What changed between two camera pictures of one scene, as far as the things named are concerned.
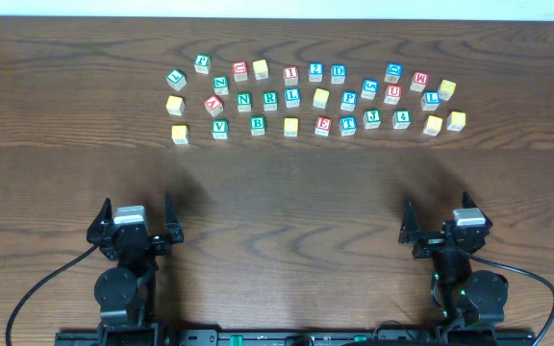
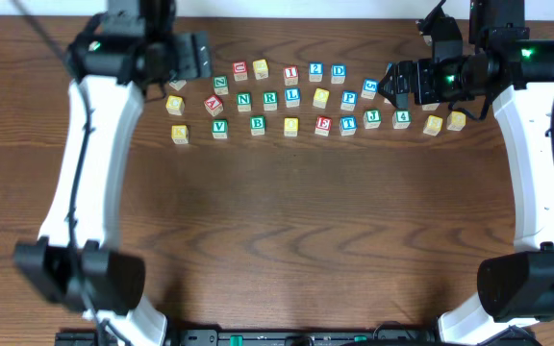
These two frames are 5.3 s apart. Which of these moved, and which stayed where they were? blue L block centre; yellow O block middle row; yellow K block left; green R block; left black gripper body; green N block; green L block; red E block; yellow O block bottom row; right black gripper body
Moved: left black gripper body; right black gripper body
Stayed: green R block; blue L block centre; yellow O block bottom row; green N block; yellow K block left; yellow O block middle row; red E block; green L block
